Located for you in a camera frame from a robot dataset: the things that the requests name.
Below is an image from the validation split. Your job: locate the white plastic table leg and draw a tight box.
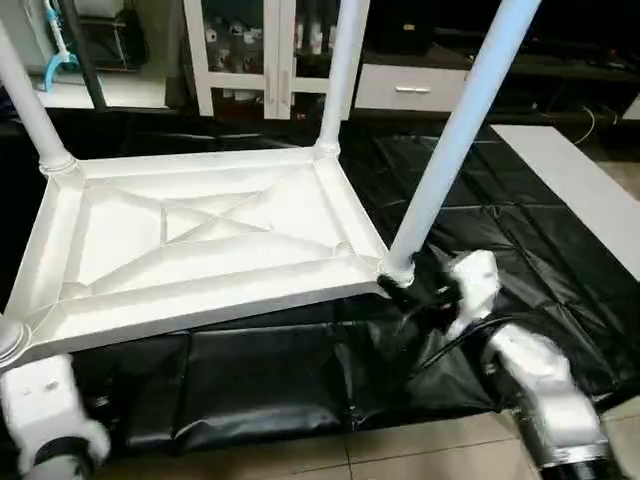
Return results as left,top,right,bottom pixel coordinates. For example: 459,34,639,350
0,318,29,369
314,0,373,161
380,0,543,286
0,20,81,179

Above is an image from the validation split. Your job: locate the white plastic table top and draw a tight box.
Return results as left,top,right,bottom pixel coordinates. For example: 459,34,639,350
0,145,413,373

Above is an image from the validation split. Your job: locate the black work mat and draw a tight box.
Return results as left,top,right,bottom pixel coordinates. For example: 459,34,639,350
0,105,640,451

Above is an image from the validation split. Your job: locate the white flat board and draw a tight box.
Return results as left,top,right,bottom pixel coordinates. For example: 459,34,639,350
490,125,640,281

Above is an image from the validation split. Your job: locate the white drawer unit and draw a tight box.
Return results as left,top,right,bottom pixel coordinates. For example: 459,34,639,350
353,62,471,113

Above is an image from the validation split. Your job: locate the dark low media cabinet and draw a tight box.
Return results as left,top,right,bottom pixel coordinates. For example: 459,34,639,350
500,40,640,126

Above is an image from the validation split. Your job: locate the white glass door cabinet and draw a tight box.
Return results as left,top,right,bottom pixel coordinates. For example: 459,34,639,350
183,0,366,119

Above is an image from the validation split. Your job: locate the grey vertical metal pole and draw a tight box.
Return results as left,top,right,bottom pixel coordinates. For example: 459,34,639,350
60,0,109,111

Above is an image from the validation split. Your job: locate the light blue plastic object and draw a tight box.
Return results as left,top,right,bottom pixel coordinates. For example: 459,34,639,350
40,0,81,91

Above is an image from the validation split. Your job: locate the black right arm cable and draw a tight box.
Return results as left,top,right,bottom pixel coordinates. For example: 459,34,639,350
398,295,521,381

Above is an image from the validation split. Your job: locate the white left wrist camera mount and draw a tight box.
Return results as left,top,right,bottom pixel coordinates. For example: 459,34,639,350
0,352,83,451

